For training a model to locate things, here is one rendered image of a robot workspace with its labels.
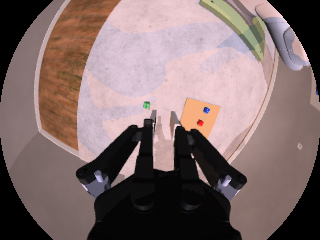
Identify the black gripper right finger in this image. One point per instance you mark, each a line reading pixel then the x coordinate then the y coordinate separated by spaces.
pixel 219 173

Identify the red die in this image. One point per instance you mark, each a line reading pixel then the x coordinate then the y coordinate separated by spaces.
pixel 200 122

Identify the blue die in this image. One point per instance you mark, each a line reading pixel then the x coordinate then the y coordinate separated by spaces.
pixel 206 110

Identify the orange flat mat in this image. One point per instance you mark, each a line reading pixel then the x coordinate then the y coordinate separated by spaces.
pixel 193 111

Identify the green die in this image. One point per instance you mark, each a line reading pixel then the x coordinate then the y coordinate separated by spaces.
pixel 146 104

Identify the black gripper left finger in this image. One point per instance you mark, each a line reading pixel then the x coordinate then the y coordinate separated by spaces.
pixel 98 175

